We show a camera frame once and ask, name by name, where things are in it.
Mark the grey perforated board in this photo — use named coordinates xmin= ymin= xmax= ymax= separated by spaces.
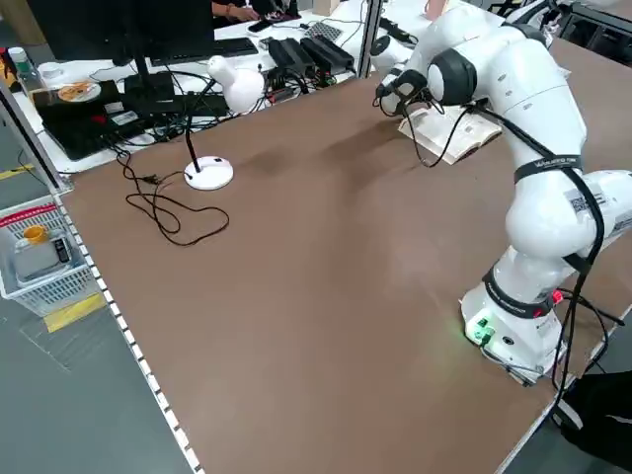
xmin=302 ymin=20 xmax=345 ymax=42

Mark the black dock box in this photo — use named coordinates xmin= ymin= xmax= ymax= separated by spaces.
xmin=123 ymin=72 xmax=176 ymax=103

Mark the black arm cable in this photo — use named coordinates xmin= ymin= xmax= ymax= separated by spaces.
xmin=407 ymin=105 xmax=624 ymax=396

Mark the black lamp power cable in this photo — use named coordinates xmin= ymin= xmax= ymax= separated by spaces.
xmin=115 ymin=147 xmax=232 ymax=248

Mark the black power strip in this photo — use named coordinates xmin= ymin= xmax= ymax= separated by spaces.
xmin=378 ymin=18 xmax=413 ymax=42

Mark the orange white disc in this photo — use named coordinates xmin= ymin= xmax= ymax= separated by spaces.
xmin=50 ymin=80 xmax=103 ymax=105

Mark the aluminium table post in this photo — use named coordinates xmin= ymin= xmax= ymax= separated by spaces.
xmin=358 ymin=0 xmax=385 ymax=80

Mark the black keyboard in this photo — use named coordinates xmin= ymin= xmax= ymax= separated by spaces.
xmin=148 ymin=37 xmax=261 ymax=68

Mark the white plastic basket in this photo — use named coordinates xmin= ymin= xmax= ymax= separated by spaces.
xmin=0 ymin=194 xmax=97 ymax=318

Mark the white cup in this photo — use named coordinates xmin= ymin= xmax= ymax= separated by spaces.
xmin=38 ymin=60 xmax=68 ymax=90

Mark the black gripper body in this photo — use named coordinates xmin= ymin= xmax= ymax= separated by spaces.
xmin=393 ymin=68 xmax=431 ymax=107

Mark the white desk lamp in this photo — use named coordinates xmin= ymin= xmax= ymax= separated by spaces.
xmin=183 ymin=54 xmax=267 ymax=193

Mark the aluminium frame post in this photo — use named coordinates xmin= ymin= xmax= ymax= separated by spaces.
xmin=0 ymin=80 xmax=75 ymax=194

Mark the black bag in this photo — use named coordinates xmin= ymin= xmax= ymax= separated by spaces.
xmin=549 ymin=370 xmax=632 ymax=471

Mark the black monitor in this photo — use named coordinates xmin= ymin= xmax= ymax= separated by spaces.
xmin=26 ymin=0 xmax=216 ymax=100

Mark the clear bottle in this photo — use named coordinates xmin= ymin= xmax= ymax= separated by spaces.
xmin=6 ymin=45 xmax=43 ymax=96

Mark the white blue cover book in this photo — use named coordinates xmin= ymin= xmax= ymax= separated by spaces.
xmin=397 ymin=105 xmax=504 ymax=167

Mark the person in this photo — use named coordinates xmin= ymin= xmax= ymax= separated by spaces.
xmin=210 ymin=0 xmax=303 ymax=24

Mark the black flat case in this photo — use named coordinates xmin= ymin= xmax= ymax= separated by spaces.
xmin=34 ymin=78 xmax=147 ymax=163

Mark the black power adapter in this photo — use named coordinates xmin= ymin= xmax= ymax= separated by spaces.
xmin=267 ymin=38 xmax=318 ymax=76
xmin=299 ymin=35 xmax=357 ymax=73

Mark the yellow cup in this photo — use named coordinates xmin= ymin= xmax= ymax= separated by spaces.
xmin=22 ymin=224 xmax=50 ymax=247

